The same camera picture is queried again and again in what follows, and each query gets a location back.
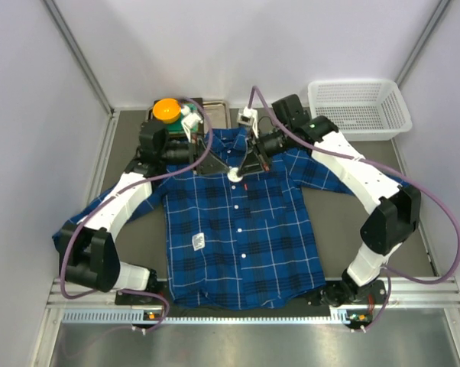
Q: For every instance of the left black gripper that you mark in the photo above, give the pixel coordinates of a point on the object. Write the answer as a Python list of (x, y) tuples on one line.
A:
[(194, 155)]

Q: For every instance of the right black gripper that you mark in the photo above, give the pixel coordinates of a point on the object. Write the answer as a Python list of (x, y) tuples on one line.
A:
[(264, 149)]

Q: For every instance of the round brooch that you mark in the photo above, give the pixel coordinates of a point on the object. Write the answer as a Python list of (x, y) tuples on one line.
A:
[(233, 176)]

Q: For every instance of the blue plaid shirt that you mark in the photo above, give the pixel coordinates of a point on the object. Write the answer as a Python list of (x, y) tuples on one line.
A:
[(239, 245)]

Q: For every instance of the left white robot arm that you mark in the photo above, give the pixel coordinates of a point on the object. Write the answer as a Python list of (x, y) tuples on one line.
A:
[(88, 254)]

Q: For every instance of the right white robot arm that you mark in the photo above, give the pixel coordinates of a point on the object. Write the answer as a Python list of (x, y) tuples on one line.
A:
[(393, 209)]

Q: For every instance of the green foam tray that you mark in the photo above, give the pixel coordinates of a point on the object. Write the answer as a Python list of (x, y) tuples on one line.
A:
[(176, 126)]

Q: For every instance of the silver metal tray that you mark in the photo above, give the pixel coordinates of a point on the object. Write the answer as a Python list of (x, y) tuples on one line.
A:
[(216, 110)]

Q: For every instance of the orange bowl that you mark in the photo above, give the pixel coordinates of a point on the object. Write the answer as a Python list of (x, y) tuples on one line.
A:
[(167, 110)]

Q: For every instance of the white plastic basket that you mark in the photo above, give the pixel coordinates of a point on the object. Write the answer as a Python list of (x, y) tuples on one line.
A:
[(363, 109)]

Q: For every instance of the slotted cable duct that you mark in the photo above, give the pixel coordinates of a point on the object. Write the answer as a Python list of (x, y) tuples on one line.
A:
[(339, 316)]

